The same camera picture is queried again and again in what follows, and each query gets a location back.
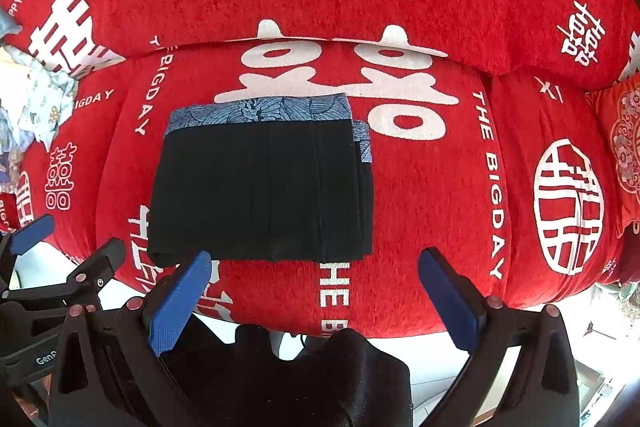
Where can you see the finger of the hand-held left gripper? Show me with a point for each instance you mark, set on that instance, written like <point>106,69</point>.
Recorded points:
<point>30,232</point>
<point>97,264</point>

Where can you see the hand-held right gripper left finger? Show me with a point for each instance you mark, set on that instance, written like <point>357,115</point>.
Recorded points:
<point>180,302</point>

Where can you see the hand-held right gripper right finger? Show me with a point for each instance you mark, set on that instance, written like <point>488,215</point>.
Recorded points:
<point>450,302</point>

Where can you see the black pants with blue waistband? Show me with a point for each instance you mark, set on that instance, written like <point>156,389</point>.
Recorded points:
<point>260,187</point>

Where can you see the pale patterned cloth pile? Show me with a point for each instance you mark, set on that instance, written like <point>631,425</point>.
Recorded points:
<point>45,102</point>

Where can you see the light blue cloth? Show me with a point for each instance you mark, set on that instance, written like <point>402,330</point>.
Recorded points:
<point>7,24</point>

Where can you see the red patterned cushion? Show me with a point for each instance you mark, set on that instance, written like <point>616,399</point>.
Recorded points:
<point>622,147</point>

